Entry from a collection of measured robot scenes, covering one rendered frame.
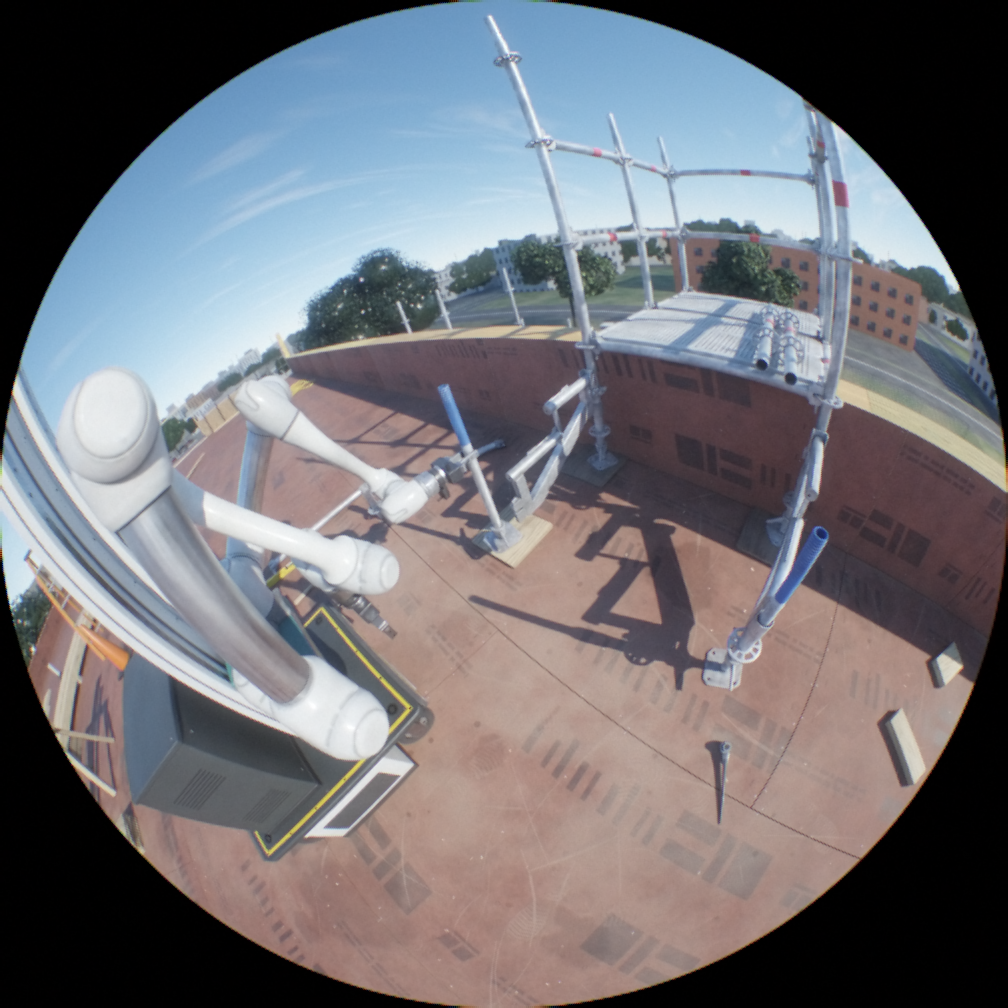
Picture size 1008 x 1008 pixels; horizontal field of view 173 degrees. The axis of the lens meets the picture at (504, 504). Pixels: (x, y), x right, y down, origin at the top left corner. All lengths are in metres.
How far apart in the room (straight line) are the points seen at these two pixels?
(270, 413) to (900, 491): 2.19
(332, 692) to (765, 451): 1.70
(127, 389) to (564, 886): 1.46
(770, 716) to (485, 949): 1.26
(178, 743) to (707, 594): 1.74
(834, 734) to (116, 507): 1.81
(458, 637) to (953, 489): 2.22
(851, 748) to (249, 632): 1.73
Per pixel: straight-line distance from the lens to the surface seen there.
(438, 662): 1.46
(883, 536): 1.85
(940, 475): 1.70
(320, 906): 1.80
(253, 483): 1.20
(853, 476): 1.66
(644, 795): 1.24
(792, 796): 1.42
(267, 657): 0.55
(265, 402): 0.95
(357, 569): 0.67
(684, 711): 1.28
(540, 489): 1.57
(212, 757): 0.98
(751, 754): 1.34
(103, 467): 0.41
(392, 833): 1.47
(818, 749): 1.47
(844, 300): 1.27
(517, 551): 1.60
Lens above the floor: 1.23
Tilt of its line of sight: 41 degrees down
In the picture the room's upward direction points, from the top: 20 degrees counter-clockwise
